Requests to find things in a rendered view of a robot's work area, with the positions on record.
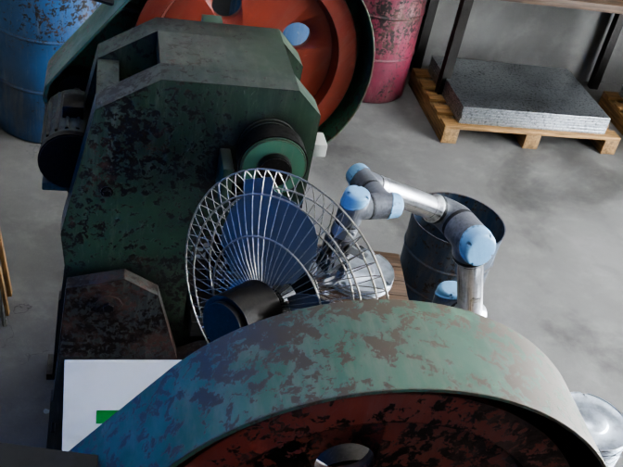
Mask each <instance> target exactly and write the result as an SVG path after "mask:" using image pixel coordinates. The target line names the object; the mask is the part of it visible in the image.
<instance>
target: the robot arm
mask: <svg viewBox="0 0 623 467"><path fill-rule="evenodd" d="M346 180H347V182H348V183H349V184H350V186H348V187H347V188H346V189H345V192H344V193H343V196H342V197H341V199H340V204H339V205H340V206H341V207H342V208H343V209H344V210H345V212H346V213H347V214H348V215H349V216H350V217H351V219H352V220H353V221H354V223H355V224H356V225H357V227H358V228H359V227H360V225H361V222H362V220H379V219H387V220H388V219H393V218H398V217H399V216H400V215H401V213H402V211H403V210H406V211H409V212H411V213H413V214H416V215H419V216H422V217H423V218H424V219H425V221H427V222H430V223H432V224H434V225H435V226H436V227H437V228H438V229H439V230H440V231H441V232H442V233H443V235H444V236H445V237H446V238H447V239H448V241H449V242H450V243H451V247H452V259H453V261H454V262H455V263H456V264H457V282H455V281H445V282H442V283H440V284H439V285H438V287H437V290H436V291H435V295H434V297H433V300H432V303H436V304H441V305H446V306H451V307H455V308H458V309H465V310H468V311H471V312H474V313H476V314H479V315H482V316H485V317H487V310H486V308H485V306H484V305H483V274H484V264H485V263H486V262H487V261H489V260H490V259H491V255H493V254H494V252H495V249H496V241H495V238H494V236H493V235H492V233H491V232H490V230H489V229H488V228H487V227H485V226H484V225H483V224H482V222H481V221H480V220H479V219H478V218H477V217H476V216H475V215H474V214H473V213H472V211H471V210H470V209H469V208H467V207H466V206H464V205H462V204H461V203H459V202H457V201H454V200H452V199H450V198H447V197H446V196H442V195H439V194H433V195H431V194H428V193H425V192H423V191H420V190H418V189H415V188H412V187H411V186H408V185H406V184H403V183H399V182H396V181H394V180H391V179H389V178H387V177H384V176H382V175H379V174H377V173H374V172H372V171H370V169H369V168H368V167H366V166H365V165H364V164H362V163H356V164H354V165H352V166H351V167H350V168H349V169H348V171H347V173H346ZM342 216H343V213H342V214H341V215H340V216H339V217H338V218H337V219H338V220H339V221H341V219H342ZM341 223H342V224H343V225H344V227H345V228H347V227H348V226H349V225H350V224H351V221H350V220H349V219H348V217H347V216H346V215H345V214H344V216H343V219H342V221H341ZM351 225H352V224H351ZM338 226H339V223H338V222H337V221H334V222H333V224H332V227H331V232H330V235H331V236H332V237H333V238H334V236H335V233H336V231H337V228H338ZM350 227H351V226H350ZM350 227H348V228H347V230H349V229H350ZM343 230H344V229H343V228H342V227H341V225H340V226H339V229H338V231H337V234H336V236H337V235H338V234H340V235H339V236H338V237H336V236H335V237H336V238H335V239H334V240H335V241H336V243H337V245H339V244H340V243H341V241H342V240H343V239H344V237H345V236H346V234H347V232H346V231H344V232H342V231H343ZM341 232H342V233H341ZM357 232H358V231H357V229H356V228H355V227H354V225H353V226H352V228H351V229H350V234H351V236H352V237H353V239H354V238H355V236H356V234H357ZM351 241H352V240H351V238H350V237H349V235H347V236H346V238H345V239H344V240H343V242H342V243H341V244H340V246H339V247H340V249H341V248H342V247H344V246H345V245H347V246H345V247H344V248H342V249H341V250H342V252H343V253H344V252H345V251H346V250H347V249H348V248H349V247H350V246H351V248H350V249H349V250H348V251H347V252H346V253H344V256H345V257H346V259H350V254H351V255H353V256H356V255H357V254H359V253H360V252H359V250H358V248H357V247H356V246H355V244H354V243H353V242H352V243H350V242H351ZM323 243H324V241H323ZM348 243H350V244H349V245H348ZM353 244H354V245H353ZM352 245H353V246H352ZM324 246H326V243H324V245H323V247H324ZM321 247H322V246H318V247H317V250H319V251H320V249H321ZM323 247H322V248H323ZM327 248H328V246H326V247H325V248H324V249H323V250H321V252H320V254H319V253H318V254H319V256H318V254H317V256H318V258H317V256H315V257H314V259H313V260H315V259H316V258H317V259H316V261H315V262H316V263H317V264H318V262H319V261H320V260H321V258H323V259H322V260H321V261H320V263H321V262H323V261H324V260H326V259H327V258H329V257H330V255H331V254H332V253H333V250H332V249H331V248H330V247H329V248H328V250H327ZM326 250H327V251H326ZM319 251H318V252H319ZM325 251H326V253H325V255H324V252H325ZM349 253H350V254H349ZM323 256H324V257H323ZM336 259H337V256H336V255H333V256H332V257H331V258H329V260H328V261H327V262H325V261H324V262H323V263H322V264H320V263H319V264H320V265H319V267H321V266H322V265H323V264H324V265H323V266H322V267H321V269H320V270H319V271H318V272H316V274H315V276H316V275H317V274H318V273H319V272H321V271H322V270H323V269H325V268H326V267H327V266H328V265H330V264H331V263H332V262H333V261H334V260H336ZM338 264H340V261H339V260H338V259H337V260H336V261H335V262H334V263H333V264H331V265H330V266H329V267H328V268H326V269H325V270H324V271H322V272H321V273H320V274H322V273H324V272H325V271H328V270H330V269H332V268H334V267H335V266H336V265H338ZM340 265H341V264H340ZM343 271H344V269H343V267H342V265H341V266H340V267H338V268H337V267H336V269H335V268H334V270H333V269H332V271H331V270H330V272H328V273H326V275H324V276H322V275H320V274H319V275H320V276H322V277H320V276H319V277H320V278H326V277H329V276H332V275H335V274H337V273H339V274H338V275H335V276H332V277H329V278H326V279H324V280H323V283H324V282H328V281H331V280H333V279H336V278H337V277H340V276H342V275H344V274H346V273H345V272H343ZM340 272H342V273H340ZM317 276H318V275H317ZM345 276H346V275H345ZM345 276H342V277H340V278H337V279H336V280H338V279H343V278H344V277H345Z"/></svg>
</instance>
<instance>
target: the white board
mask: <svg viewBox="0 0 623 467"><path fill-rule="evenodd" d="M179 361H181V360H65V361H64V393H63V426H62V450H63V451H69V450H71V449H72V448H73V447H75V446H76V445H77V444H78V443H79V442H81V441H82V440H83V439H84V438H86V437H87V436H88V435H90V434H91V433H92V432H93V431H94V430H95V429H96V428H97V427H98V426H100V425H101V424H102V423H104V422H105V421H106V420H107V419H108V418H110V417H111V416H112V415H113V414H115V413H116V412H117V411H118V410H120V409H121V408H122V407H123V406H125V405H126V404H127V403H128V402H130V401H131V400H132V399H133V398H135V397H136V396H137V395H138V394H140V393H141V392H142V391H143V390H145V389H146V388H147V387H148V386H150V385H151V384H152V383H153V382H155V381H156V380H157V379H158V378H160V377H161V375H162V374H164V373H165V372H166V371H168V370H169V369H170V368H171V367H173V366H174V365H175V364H177V363H178V362H179Z"/></svg>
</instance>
